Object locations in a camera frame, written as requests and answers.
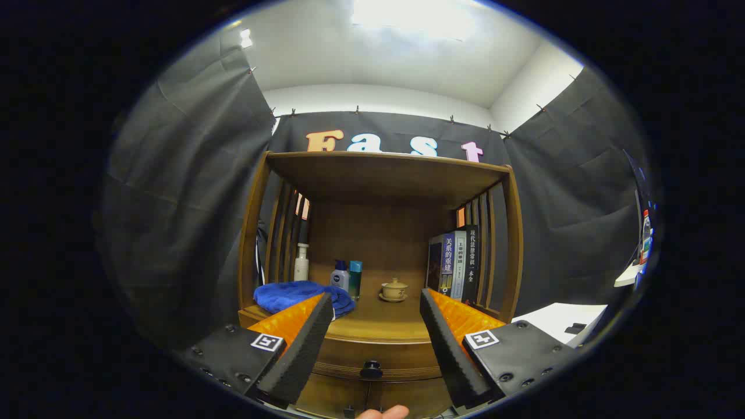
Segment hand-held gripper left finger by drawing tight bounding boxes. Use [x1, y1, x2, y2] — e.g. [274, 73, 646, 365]
[175, 292, 335, 408]

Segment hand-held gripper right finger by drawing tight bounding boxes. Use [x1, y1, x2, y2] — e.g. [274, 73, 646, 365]
[419, 288, 583, 411]

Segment wooden drawer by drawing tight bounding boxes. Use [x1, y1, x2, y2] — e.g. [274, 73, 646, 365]
[239, 308, 449, 383]

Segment wooden countertop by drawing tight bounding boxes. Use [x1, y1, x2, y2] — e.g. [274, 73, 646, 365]
[240, 265, 513, 344]

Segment white drawer unit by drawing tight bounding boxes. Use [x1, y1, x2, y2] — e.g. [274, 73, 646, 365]
[512, 303, 609, 347]

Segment wooden cabinet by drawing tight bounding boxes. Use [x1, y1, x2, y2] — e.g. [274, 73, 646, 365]
[237, 150, 524, 419]

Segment blue folded towel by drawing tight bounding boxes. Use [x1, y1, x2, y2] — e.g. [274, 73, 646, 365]
[254, 281, 357, 319]

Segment white spine book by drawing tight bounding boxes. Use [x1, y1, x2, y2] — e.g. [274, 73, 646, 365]
[452, 230, 468, 301]

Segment white bottle blue cap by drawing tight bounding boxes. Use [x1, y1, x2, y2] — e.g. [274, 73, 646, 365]
[330, 260, 350, 293]

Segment black spine book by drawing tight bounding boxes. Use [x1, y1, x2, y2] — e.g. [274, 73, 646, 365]
[463, 225, 480, 304]

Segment black backdrop cloth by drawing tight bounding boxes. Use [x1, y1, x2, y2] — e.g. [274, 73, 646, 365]
[99, 29, 652, 350]

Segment white side table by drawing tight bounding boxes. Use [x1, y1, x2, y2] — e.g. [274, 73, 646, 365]
[614, 262, 644, 287]

